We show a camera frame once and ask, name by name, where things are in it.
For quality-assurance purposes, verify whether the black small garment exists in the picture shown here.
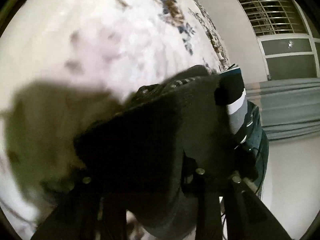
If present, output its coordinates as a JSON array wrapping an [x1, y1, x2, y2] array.
[[74, 66, 241, 239]]

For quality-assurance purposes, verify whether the folded striped clothes stack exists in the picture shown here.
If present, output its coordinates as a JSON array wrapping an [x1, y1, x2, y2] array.
[[217, 64, 269, 197]]

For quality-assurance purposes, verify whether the grey blue curtain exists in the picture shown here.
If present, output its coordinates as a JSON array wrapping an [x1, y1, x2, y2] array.
[[245, 78, 319, 142]]

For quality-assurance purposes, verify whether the barred window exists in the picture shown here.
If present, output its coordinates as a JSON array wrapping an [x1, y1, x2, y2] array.
[[237, 0, 319, 81]]

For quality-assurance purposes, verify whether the white floral fleece blanket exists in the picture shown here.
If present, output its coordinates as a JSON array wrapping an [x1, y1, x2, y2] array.
[[1, 0, 229, 239]]

